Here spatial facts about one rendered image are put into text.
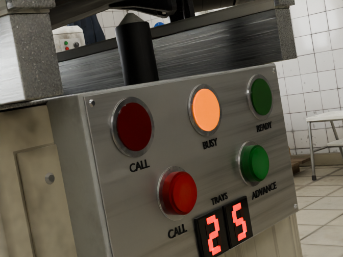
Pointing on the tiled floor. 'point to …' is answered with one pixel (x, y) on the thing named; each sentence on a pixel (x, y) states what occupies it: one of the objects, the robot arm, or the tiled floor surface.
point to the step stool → (335, 116)
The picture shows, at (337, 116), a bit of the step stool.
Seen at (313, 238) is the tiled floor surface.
